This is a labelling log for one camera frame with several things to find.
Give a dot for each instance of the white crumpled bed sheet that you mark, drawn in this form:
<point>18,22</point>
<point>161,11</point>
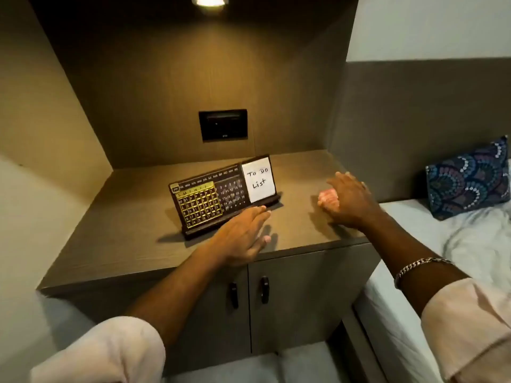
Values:
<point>483,247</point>

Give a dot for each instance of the blue patterned pillow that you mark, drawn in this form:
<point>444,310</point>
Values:
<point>469,179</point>

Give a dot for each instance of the grey-brown cabinet door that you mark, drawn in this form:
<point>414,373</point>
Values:
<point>207,331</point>
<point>311,291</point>

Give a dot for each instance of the person's right hand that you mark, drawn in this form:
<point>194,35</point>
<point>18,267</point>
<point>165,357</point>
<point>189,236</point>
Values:
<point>355,205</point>

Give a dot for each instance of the person's right fingers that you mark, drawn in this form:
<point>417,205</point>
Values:
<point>345,182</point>

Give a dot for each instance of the grey bed frame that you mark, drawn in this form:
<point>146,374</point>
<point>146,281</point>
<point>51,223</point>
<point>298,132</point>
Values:
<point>361,347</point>

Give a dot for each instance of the grey upholstered headboard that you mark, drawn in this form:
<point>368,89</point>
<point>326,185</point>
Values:
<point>399,127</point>

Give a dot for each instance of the black wall switch panel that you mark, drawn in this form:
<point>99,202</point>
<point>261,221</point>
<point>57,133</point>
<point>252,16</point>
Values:
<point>222,125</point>

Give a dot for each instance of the white handwritten note card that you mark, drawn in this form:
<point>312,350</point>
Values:
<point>258,180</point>

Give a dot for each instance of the grey-brown bedside cabinet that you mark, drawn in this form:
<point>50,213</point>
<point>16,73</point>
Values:
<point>131,235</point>

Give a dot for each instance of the person's left forearm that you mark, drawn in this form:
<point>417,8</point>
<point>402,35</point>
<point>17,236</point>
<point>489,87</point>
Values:
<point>179,289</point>

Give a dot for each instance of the person's pale pink sleeve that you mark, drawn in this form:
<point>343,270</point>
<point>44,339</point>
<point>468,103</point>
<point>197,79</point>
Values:
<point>471,327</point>
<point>99,351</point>

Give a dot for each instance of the dark wooden desk calendar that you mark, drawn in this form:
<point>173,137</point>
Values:
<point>203,203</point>

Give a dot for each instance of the small pink wad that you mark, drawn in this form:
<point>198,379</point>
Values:
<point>327,197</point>

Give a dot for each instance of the person's right pale pink sleeve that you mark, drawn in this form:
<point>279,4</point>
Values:
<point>471,327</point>

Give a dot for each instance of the person's left hand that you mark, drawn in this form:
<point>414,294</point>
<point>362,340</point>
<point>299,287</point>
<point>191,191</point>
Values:
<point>235,243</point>

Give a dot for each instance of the person's left thumb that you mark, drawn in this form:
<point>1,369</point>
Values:
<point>265,240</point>

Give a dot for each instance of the person's right forearm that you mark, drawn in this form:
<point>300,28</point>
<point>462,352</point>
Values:
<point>415,251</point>

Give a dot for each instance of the white bed mattress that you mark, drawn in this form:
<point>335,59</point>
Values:
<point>399,311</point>

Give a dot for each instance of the person's left pale pink sleeve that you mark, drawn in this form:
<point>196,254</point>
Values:
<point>99,351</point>

